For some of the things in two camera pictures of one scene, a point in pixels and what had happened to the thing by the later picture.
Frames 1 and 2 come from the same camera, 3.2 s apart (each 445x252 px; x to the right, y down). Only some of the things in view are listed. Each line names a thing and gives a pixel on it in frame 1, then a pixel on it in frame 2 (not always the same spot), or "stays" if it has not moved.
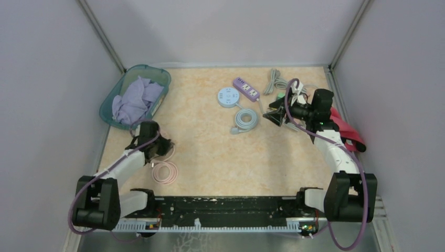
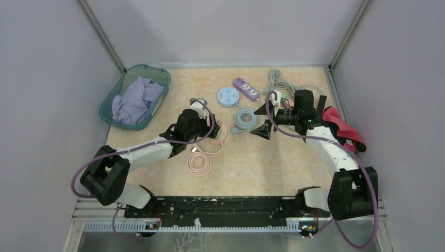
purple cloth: [138, 96] stays
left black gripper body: [162, 146] to [205, 129]
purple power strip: [246, 89] stays
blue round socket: [228, 97] stays
